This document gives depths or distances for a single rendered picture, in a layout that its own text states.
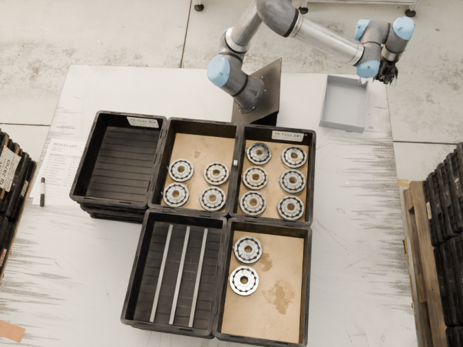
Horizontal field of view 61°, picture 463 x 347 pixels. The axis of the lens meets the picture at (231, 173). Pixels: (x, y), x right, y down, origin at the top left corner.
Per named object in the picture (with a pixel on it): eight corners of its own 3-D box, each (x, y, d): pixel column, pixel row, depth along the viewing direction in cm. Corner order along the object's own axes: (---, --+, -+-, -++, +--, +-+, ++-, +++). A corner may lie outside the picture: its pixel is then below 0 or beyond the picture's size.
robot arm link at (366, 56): (259, 9, 120) (387, 70, 134) (265, -19, 123) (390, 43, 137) (244, 30, 130) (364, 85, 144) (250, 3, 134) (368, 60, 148)
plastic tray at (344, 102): (325, 80, 195) (326, 74, 191) (366, 87, 193) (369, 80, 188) (318, 126, 184) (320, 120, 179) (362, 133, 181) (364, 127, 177)
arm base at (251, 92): (239, 89, 185) (224, 78, 179) (264, 74, 176) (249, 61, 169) (238, 114, 178) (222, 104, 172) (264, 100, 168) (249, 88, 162)
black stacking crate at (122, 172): (106, 125, 174) (97, 110, 164) (172, 131, 172) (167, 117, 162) (80, 209, 157) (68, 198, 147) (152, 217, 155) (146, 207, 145)
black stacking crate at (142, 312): (153, 219, 155) (147, 208, 144) (228, 227, 152) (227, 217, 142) (129, 326, 137) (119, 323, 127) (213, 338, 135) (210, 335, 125)
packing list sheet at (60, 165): (47, 138, 185) (47, 138, 185) (96, 140, 184) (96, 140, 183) (27, 204, 171) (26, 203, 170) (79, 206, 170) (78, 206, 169)
